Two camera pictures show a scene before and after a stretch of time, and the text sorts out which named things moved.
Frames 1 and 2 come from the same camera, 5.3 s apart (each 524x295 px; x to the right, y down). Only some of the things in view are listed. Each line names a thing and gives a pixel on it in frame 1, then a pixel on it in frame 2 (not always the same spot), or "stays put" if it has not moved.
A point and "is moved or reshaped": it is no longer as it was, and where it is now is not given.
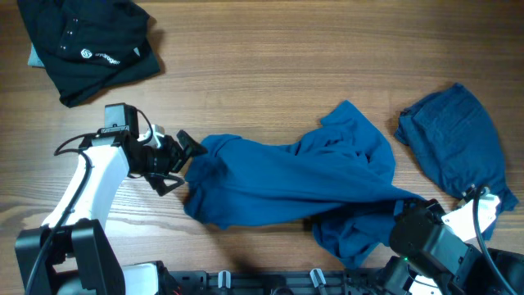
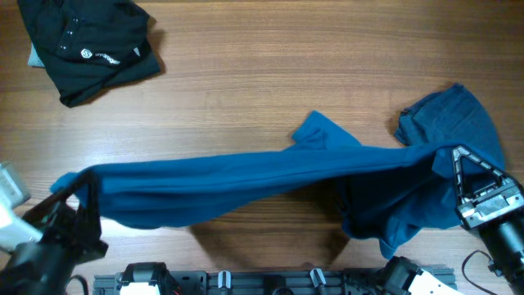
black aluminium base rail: x=343 y=282 stays put
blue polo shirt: x=338 y=179 is moved or reshaped
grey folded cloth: x=33 y=59 stays put
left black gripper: x=175 y=155 → x=84 y=221
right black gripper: x=431 y=208 → x=476 y=207
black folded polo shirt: x=88 y=44 stays put
